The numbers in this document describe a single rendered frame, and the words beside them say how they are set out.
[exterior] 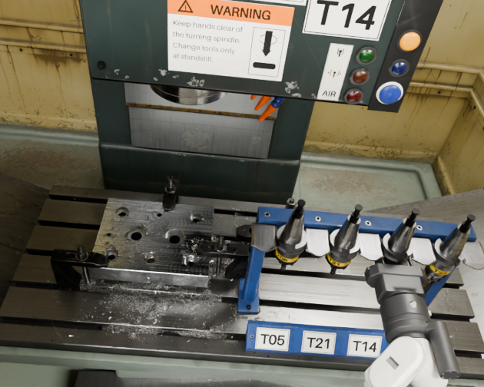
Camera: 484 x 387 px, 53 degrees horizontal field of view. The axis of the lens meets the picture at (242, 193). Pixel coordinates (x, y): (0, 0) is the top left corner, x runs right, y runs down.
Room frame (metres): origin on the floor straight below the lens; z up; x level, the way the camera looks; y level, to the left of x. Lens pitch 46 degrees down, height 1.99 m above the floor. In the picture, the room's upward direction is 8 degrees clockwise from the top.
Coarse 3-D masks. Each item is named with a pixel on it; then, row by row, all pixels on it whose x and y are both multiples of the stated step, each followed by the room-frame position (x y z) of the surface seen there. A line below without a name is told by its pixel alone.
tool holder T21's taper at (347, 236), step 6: (348, 216) 0.65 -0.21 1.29; (348, 222) 0.64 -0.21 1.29; (342, 228) 0.64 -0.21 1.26; (348, 228) 0.63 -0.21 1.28; (354, 228) 0.63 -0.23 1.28; (336, 234) 0.65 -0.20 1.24; (342, 234) 0.64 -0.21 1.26; (348, 234) 0.63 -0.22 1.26; (354, 234) 0.63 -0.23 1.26; (336, 240) 0.64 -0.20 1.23; (342, 240) 0.63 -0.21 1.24; (348, 240) 0.63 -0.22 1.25; (354, 240) 0.63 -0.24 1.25; (342, 246) 0.63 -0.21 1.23; (348, 246) 0.63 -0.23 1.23
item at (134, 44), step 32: (96, 0) 0.57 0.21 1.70; (128, 0) 0.57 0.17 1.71; (160, 0) 0.57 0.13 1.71; (256, 0) 0.58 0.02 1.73; (96, 32) 0.57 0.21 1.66; (128, 32) 0.57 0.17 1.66; (160, 32) 0.57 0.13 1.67; (384, 32) 0.59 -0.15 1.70; (96, 64) 0.57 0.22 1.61; (128, 64) 0.57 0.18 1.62; (160, 64) 0.57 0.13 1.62; (288, 64) 0.58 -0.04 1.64; (320, 64) 0.59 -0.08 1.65; (352, 64) 0.59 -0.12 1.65; (288, 96) 0.59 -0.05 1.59
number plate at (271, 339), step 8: (264, 328) 0.57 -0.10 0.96; (272, 328) 0.58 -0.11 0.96; (256, 336) 0.56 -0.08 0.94; (264, 336) 0.56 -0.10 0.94; (272, 336) 0.56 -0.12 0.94; (280, 336) 0.57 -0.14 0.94; (288, 336) 0.57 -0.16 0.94; (256, 344) 0.55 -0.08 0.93; (264, 344) 0.55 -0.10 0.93; (272, 344) 0.55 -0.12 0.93; (280, 344) 0.55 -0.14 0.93; (288, 344) 0.56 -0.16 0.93
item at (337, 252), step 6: (330, 240) 0.64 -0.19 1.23; (330, 246) 0.63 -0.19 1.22; (336, 246) 0.63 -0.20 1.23; (354, 246) 0.63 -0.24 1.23; (336, 252) 0.62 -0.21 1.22; (342, 252) 0.62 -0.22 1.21; (348, 252) 0.62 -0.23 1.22; (354, 252) 0.62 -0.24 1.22; (336, 258) 0.62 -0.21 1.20; (348, 258) 0.62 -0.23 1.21
